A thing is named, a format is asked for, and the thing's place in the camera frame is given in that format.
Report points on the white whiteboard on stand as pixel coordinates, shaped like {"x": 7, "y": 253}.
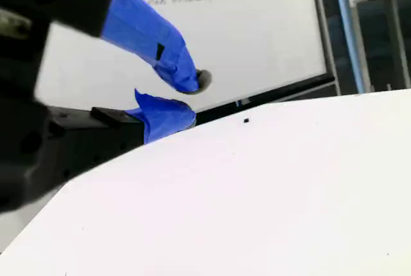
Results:
{"x": 257, "y": 38}

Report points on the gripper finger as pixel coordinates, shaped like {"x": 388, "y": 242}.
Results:
{"x": 160, "y": 118}
{"x": 144, "y": 29}

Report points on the metal frame workbench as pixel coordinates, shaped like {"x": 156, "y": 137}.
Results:
{"x": 395, "y": 32}

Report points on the light blue post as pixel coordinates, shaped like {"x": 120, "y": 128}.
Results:
{"x": 351, "y": 32}

